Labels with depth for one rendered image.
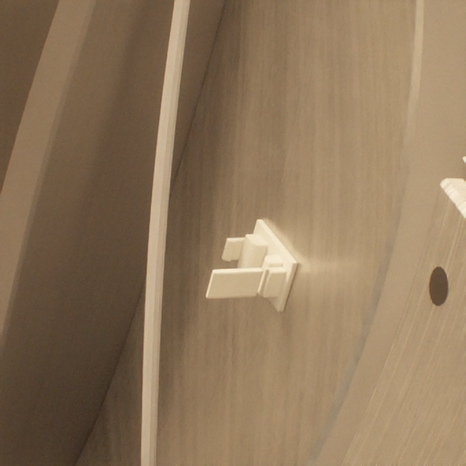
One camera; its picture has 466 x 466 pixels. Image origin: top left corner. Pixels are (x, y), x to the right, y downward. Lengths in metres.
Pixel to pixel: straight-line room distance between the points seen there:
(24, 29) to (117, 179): 0.92
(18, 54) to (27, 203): 0.91
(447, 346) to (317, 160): 0.10
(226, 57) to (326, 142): 0.06
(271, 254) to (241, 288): 0.02
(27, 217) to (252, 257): 0.07
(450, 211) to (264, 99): 0.12
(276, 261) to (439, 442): 0.12
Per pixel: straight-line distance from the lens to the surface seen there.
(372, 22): 0.89
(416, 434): 0.86
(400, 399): 0.86
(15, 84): 1.88
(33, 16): 1.90
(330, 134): 0.91
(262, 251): 0.94
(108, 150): 0.97
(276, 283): 0.93
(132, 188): 0.98
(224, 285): 0.92
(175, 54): 0.92
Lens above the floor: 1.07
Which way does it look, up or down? 6 degrees down
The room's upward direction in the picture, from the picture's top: 2 degrees clockwise
